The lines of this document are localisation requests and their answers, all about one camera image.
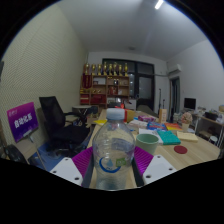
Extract purple sign on stand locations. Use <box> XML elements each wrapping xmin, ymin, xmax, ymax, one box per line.
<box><xmin>6</xmin><ymin>101</ymin><xmax>48</xmax><ymax>171</ymax></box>

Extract light green cup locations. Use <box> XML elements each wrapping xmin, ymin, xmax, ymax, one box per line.
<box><xmin>135</xmin><ymin>133</ymin><xmax>160</xmax><ymax>156</ymax></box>

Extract orange red book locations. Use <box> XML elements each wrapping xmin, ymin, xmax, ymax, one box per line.
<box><xmin>164</xmin><ymin>122</ymin><xmax>183</xmax><ymax>132</ymax></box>

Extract upright tan box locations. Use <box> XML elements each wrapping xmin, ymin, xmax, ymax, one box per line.
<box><xmin>158</xmin><ymin>108</ymin><xmax>168</xmax><ymax>124</ymax></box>

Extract black computer monitor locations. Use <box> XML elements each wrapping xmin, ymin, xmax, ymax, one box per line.
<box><xmin>183</xmin><ymin>97</ymin><xmax>197</xmax><ymax>111</ymax></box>

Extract teal book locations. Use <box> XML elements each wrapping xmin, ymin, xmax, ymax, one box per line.
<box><xmin>156</xmin><ymin>129</ymin><xmax>182</xmax><ymax>146</ymax></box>

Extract black framed glass door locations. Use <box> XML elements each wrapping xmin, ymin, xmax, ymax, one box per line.
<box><xmin>102</xmin><ymin>59</ymin><xmax>156</xmax><ymax>111</ymax></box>

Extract small round side table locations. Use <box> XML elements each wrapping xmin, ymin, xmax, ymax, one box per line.
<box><xmin>72</xmin><ymin>105</ymin><xmax>91</xmax><ymax>116</ymax></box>

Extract ceiling tube light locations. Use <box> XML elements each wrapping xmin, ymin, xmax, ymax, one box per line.
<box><xmin>154</xmin><ymin>0</ymin><xmax>165</xmax><ymax>10</ymax></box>

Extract pink flowers in white pot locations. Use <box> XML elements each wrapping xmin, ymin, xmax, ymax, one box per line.
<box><xmin>180</xmin><ymin>111</ymin><xmax>194</xmax><ymax>133</ymax></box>

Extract blue book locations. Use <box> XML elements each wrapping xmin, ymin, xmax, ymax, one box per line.
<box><xmin>146</xmin><ymin>121</ymin><xmax>168</xmax><ymax>132</ymax></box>

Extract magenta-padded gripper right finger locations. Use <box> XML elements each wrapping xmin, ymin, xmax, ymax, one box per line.
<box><xmin>131</xmin><ymin>145</ymin><xmax>178</xmax><ymax>188</ymax></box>

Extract pink patterned box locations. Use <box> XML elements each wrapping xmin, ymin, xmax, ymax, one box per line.
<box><xmin>137</xmin><ymin>114</ymin><xmax>157</xmax><ymax>123</ymax></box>

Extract white round stool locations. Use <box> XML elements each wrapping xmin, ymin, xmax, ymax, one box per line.
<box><xmin>209</xmin><ymin>134</ymin><xmax>219</xmax><ymax>146</ymax></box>

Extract black microphone stand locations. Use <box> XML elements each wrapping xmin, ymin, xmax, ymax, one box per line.
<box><xmin>157</xmin><ymin>88</ymin><xmax>164</xmax><ymax>111</ymax></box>

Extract clear plastic water bottle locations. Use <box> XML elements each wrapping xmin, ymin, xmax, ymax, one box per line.
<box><xmin>92</xmin><ymin>107</ymin><xmax>137</xmax><ymax>191</ymax></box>

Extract grey office chair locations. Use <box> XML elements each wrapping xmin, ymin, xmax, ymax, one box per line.
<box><xmin>136</xmin><ymin>104</ymin><xmax>159</xmax><ymax>118</ymax></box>

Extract wooden shelf unit with trophies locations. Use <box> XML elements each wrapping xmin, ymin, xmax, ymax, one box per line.
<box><xmin>79</xmin><ymin>61</ymin><xmax>131</xmax><ymax>107</ymax></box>

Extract white paper document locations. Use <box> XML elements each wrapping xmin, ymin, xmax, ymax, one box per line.
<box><xmin>138</xmin><ymin>127</ymin><xmax>164</xmax><ymax>144</ymax></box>

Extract wooden side desk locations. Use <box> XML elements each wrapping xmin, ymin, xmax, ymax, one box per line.
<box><xmin>194</xmin><ymin>113</ymin><xmax>224</xmax><ymax>148</ymax></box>

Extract black office chair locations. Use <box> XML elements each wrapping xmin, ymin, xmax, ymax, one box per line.
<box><xmin>38</xmin><ymin>95</ymin><xmax>93</xmax><ymax>154</ymax></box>

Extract white wall air conditioner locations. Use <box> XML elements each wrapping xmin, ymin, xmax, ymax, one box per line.
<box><xmin>167</xmin><ymin>63</ymin><xmax>183</xmax><ymax>76</ymax></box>

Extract flat round red coaster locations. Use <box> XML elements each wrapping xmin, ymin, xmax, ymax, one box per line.
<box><xmin>173</xmin><ymin>144</ymin><xmax>188</xmax><ymax>155</ymax></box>

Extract yellow flat folder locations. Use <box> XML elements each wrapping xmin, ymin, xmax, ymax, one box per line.
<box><xmin>93</xmin><ymin>118</ymin><xmax>108</xmax><ymax>126</ymax></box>

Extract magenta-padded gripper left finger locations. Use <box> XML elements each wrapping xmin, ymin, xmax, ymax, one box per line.
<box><xmin>49</xmin><ymin>146</ymin><xmax>96</xmax><ymax>188</ymax></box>

